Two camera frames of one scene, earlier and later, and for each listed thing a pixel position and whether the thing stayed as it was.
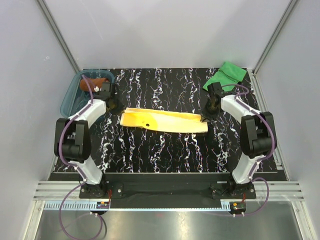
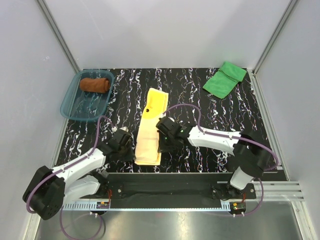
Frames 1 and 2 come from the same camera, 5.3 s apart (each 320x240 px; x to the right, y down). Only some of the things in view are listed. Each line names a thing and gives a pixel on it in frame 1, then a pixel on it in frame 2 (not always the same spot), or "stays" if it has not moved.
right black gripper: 206,113 → 162,147
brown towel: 93,82 stays
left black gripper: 115,98 → 130,156
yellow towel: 163,120 → 147,151
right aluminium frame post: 274,35 stays
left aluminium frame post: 58,34 stays
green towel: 228,73 stays
